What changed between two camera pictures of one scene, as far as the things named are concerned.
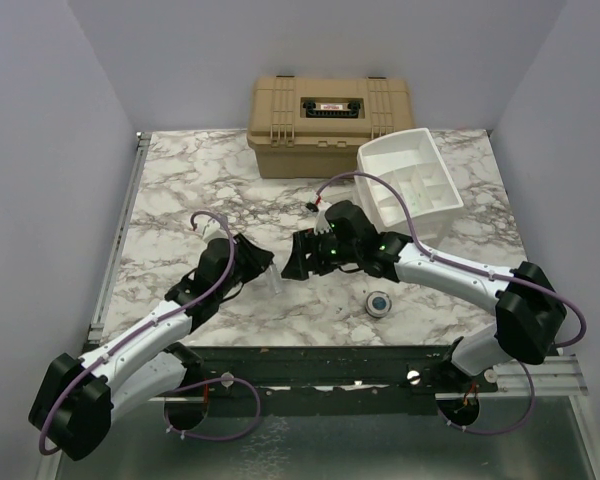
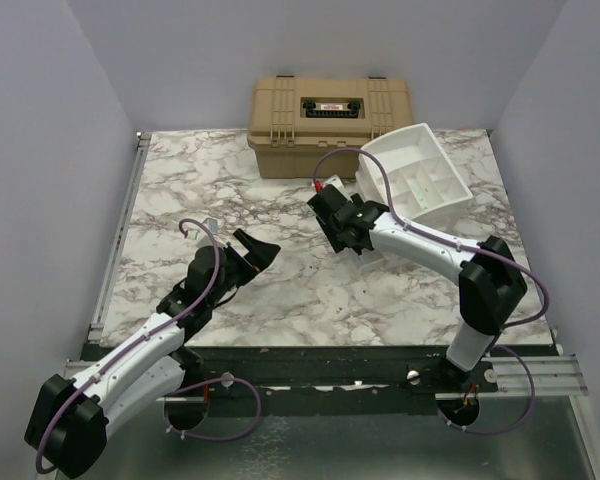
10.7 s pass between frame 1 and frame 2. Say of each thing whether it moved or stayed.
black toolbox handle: stayed
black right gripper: moved
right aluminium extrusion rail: stayed
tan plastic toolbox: stayed
